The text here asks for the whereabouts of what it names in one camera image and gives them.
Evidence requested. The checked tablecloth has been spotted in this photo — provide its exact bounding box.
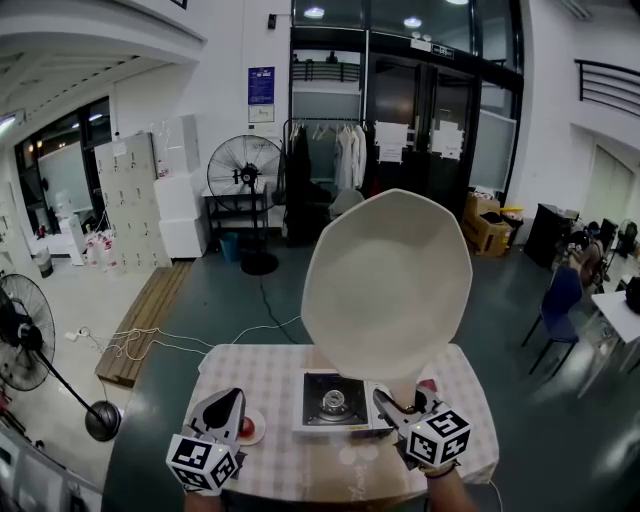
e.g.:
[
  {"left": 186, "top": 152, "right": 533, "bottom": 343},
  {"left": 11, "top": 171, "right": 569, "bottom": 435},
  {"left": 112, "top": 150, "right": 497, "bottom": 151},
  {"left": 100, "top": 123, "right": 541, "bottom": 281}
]
[{"left": 186, "top": 342, "right": 501, "bottom": 504}]

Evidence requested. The clothes rack with garments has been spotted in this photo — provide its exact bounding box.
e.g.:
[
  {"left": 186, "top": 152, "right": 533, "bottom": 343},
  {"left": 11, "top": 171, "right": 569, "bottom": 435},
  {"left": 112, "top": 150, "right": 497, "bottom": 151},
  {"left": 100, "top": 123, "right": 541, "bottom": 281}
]
[{"left": 282, "top": 117, "right": 369, "bottom": 247}]

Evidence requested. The dark wrist bracelet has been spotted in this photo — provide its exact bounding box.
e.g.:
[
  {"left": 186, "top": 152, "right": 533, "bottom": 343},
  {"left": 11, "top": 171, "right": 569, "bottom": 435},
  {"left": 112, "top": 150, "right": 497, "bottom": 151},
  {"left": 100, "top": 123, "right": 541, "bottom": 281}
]
[{"left": 419, "top": 460, "right": 462, "bottom": 480}]

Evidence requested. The blue chair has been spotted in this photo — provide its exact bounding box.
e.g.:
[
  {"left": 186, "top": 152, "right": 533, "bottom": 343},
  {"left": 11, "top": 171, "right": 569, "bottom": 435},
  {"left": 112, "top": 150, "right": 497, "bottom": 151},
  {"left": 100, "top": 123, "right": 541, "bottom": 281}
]
[{"left": 521, "top": 264, "right": 585, "bottom": 377}]

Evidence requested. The small white plate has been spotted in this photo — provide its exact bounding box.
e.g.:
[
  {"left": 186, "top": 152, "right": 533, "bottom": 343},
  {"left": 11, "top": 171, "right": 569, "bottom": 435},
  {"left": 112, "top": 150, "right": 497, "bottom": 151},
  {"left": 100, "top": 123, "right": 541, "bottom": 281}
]
[{"left": 235, "top": 405, "right": 267, "bottom": 446}]

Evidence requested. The person's left forearm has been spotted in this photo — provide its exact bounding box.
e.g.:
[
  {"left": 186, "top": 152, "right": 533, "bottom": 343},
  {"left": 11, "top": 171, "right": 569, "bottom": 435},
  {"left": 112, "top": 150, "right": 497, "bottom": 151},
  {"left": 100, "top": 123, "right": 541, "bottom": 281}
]
[{"left": 182, "top": 491, "right": 227, "bottom": 512}]

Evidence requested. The group of white jugs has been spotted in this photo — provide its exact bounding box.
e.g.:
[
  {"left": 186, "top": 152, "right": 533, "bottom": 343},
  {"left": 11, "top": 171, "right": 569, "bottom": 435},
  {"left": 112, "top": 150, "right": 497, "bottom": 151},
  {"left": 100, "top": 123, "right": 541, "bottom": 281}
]
[{"left": 83, "top": 230, "right": 125, "bottom": 280}]

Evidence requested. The black metal side table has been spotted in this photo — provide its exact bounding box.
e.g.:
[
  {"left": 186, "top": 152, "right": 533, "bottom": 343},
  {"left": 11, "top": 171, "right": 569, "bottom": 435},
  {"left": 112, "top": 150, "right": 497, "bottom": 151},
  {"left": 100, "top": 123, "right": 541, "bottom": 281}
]
[{"left": 201, "top": 180, "right": 270, "bottom": 251}]

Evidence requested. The white cable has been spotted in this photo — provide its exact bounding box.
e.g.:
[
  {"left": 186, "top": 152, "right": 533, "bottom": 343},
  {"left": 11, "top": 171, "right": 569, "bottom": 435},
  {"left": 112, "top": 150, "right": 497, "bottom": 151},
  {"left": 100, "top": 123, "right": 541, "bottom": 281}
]
[{"left": 74, "top": 313, "right": 304, "bottom": 362}]

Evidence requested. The black standing fan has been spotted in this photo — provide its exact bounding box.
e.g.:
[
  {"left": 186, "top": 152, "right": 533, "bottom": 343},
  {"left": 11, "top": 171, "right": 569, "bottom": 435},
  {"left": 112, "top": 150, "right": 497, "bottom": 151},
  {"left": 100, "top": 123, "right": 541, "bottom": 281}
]
[
  {"left": 206, "top": 134, "right": 287, "bottom": 277},
  {"left": 0, "top": 272, "right": 124, "bottom": 444}
]

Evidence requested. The white table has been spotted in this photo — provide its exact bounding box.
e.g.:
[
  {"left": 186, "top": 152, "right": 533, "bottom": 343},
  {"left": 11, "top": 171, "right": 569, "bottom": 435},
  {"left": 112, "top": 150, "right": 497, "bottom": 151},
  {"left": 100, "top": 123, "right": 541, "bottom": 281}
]
[{"left": 590, "top": 288, "right": 640, "bottom": 347}]

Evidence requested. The black cable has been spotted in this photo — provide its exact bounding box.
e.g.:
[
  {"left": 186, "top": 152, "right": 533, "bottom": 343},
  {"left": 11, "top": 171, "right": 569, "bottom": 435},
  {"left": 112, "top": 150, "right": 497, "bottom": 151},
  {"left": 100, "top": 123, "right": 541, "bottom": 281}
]
[{"left": 257, "top": 273, "right": 304, "bottom": 331}]

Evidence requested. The blue waste bin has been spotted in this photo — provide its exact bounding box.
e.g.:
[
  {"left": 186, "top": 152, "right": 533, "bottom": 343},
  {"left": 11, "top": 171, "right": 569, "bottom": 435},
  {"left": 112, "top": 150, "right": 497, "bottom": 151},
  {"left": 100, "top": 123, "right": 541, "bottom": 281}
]
[{"left": 219, "top": 231, "right": 242, "bottom": 264}]

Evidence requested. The white frying pan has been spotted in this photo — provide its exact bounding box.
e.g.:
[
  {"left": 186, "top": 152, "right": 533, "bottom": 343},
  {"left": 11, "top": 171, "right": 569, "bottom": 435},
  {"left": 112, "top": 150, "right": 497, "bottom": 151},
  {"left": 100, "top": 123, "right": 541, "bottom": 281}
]
[{"left": 301, "top": 188, "right": 474, "bottom": 409}]

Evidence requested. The brown cardboard box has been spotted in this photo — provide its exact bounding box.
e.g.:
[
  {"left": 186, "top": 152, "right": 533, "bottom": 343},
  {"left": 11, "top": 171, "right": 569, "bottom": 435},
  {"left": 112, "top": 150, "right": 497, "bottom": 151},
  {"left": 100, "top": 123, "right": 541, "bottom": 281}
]
[{"left": 460, "top": 191, "right": 515, "bottom": 258}]

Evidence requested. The grey waste bin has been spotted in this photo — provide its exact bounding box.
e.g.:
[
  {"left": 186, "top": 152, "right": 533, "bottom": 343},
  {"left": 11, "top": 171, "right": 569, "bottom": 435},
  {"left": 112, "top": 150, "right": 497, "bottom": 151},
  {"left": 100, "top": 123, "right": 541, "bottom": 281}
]
[{"left": 33, "top": 246, "right": 55, "bottom": 280}]

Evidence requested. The grey locker cabinet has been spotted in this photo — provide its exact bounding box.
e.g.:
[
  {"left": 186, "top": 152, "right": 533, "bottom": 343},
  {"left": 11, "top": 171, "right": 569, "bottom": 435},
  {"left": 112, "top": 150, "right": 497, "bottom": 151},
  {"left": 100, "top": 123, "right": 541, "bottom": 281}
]
[{"left": 93, "top": 131, "right": 172, "bottom": 275}]

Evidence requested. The person's right forearm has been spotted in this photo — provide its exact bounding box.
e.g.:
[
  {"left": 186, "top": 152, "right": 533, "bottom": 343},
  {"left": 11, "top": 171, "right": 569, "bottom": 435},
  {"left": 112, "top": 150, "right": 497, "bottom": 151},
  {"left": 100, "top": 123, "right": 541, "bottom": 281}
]
[{"left": 424, "top": 464, "right": 482, "bottom": 512}]

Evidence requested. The black cabinet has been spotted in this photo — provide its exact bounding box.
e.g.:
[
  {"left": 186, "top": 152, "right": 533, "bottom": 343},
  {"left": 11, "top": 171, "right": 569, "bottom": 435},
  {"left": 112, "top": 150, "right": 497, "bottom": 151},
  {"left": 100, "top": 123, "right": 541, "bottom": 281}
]
[{"left": 523, "top": 201, "right": 582, "bottom": 270}]

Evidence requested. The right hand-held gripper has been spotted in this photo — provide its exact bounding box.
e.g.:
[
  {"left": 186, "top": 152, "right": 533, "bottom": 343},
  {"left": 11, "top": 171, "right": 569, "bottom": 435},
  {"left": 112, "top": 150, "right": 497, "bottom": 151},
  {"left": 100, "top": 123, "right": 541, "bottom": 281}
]
[{"left": 372, "top": 385, "right": 474, "bottom": 472}]

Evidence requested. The black double door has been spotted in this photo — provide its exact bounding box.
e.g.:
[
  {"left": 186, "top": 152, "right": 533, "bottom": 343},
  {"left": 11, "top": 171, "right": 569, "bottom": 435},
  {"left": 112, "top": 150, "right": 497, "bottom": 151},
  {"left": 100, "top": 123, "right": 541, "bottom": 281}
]
[{"left": 366, "top": 54, "right": 482, "bottom": 221}]

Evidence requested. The stack of white foam boxes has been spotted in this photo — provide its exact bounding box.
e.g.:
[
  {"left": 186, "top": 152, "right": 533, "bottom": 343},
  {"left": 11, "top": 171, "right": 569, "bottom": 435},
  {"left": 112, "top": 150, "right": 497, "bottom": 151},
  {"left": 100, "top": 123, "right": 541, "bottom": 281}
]
[{"left": 151, "top": 114, "right": 209, "bottom": 260}]

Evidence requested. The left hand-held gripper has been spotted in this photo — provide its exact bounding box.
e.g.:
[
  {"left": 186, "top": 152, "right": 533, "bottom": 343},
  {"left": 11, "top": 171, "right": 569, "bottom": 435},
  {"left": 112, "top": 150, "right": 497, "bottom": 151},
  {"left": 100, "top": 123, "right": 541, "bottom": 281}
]
[{"left": 165, "top": 387, "right": 249, "bottom": 497}]

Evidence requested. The white paper sheet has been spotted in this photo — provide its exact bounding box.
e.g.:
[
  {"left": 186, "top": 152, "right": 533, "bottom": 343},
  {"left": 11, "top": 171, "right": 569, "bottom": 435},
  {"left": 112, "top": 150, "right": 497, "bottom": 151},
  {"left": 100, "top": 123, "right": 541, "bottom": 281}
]
[
  {"left": 373, "top": 120, "right": 410, "bottom": 164},
  {"left": 429, "top": 119, "right": 466, "bottom": 161}
]

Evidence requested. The portable gas stove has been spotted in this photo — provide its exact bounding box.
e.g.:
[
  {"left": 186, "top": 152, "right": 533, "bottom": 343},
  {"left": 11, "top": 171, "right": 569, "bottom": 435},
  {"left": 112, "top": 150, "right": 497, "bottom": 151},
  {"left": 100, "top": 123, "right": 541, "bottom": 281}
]
[{"left": 291, "top": 369, "right": 397, "bottom": 444}]

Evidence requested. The black wall railing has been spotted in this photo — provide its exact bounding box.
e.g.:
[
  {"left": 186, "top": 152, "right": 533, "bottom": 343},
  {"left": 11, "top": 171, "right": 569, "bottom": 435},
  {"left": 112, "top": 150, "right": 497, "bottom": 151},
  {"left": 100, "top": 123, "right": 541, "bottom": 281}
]
[{"left": 573, "top": 58, "right": 640, "bottom": 120}]

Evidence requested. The blue wall poster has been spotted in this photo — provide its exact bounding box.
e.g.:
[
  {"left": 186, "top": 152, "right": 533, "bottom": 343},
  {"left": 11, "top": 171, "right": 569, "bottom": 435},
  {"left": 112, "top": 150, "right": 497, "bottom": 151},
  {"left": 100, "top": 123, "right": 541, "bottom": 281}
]
[{"left": 247, "top": 65, "right": 277, "bottom": 107}]

